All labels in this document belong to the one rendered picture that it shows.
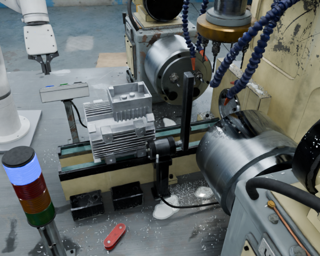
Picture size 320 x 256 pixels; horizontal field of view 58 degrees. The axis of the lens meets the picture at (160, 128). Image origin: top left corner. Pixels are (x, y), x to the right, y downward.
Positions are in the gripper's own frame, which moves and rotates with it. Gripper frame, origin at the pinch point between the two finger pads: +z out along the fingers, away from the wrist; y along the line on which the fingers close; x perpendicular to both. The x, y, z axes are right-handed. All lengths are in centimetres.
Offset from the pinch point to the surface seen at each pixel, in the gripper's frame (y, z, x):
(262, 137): 50, 23, -56
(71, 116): 5.3, 18.8, 2.3
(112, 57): 52, -14, 248
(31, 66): -45, -16, 286
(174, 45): 49.0, -3.1, -2.2
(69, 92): 6.7, 9.2, -3.5
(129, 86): 26.1, 9.1, -21.1
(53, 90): 1.1, 7.8, -3.5
